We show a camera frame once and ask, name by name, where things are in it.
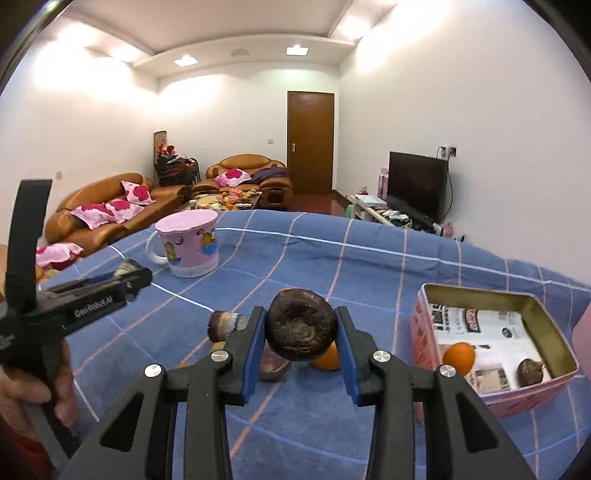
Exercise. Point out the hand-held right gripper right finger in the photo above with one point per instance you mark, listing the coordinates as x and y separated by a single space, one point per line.
346 351

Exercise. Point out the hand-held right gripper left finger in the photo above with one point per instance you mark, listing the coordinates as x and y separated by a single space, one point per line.
255 351

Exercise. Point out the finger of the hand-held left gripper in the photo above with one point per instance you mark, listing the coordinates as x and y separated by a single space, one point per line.
138 282

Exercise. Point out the orange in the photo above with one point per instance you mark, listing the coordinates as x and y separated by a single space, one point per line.
325 361
458 359

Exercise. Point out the brown striped root vegetable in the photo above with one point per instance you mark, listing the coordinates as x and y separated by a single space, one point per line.
226 324

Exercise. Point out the dark brown water chestnut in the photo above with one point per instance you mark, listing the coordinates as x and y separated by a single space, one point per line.
300 323
530 373

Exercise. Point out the pink tin box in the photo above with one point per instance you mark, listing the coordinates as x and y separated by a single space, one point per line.
531 400

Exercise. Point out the person's left hand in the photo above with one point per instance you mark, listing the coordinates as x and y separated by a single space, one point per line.
18 397

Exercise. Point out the pink floral cushion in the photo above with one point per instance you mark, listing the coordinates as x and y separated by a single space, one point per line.
57 254
123 207
92 214
233 177
137 192

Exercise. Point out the pink cartoon mug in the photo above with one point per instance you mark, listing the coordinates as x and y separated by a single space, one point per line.
189 244

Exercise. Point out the long brown leather sofa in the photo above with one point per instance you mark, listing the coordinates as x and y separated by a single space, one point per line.
92 235

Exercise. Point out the blue plaid blanket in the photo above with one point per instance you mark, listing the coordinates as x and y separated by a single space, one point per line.
369 277

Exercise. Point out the black chair with clothes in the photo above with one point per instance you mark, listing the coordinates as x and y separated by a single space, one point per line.
175 168

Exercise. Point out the cluttered coffee table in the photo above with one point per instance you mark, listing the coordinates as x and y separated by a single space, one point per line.
226 201

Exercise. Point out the rolled patterned mat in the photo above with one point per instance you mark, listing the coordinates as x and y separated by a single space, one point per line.
159 145

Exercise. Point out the green plastic stool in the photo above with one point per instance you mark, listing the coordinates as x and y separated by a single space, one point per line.
351 211

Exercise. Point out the white television stand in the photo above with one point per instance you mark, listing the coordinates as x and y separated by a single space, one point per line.
383 213

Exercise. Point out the printed paper leaflet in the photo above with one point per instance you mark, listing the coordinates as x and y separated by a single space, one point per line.
498 332

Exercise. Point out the flat white box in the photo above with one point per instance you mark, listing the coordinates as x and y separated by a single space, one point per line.
370 199

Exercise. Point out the small pink bag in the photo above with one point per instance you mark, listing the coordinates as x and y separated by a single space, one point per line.
445 230

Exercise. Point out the brown armchair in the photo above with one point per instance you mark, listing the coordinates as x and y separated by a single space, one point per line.
272 187

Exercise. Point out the purple cloth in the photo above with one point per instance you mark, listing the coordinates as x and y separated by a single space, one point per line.
270 175

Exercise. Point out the tall pink bag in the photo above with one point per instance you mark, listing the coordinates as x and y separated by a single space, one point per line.
383 182

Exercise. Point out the black flat television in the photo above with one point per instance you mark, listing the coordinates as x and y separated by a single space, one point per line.
415 184

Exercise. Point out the brown wooden door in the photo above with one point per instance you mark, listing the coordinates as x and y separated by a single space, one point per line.
310 143

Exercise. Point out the square ceiling light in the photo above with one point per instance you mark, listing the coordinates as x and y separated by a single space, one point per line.
186 60
297 50

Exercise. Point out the wall power outlet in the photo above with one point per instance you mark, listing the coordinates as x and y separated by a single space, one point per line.
448 151

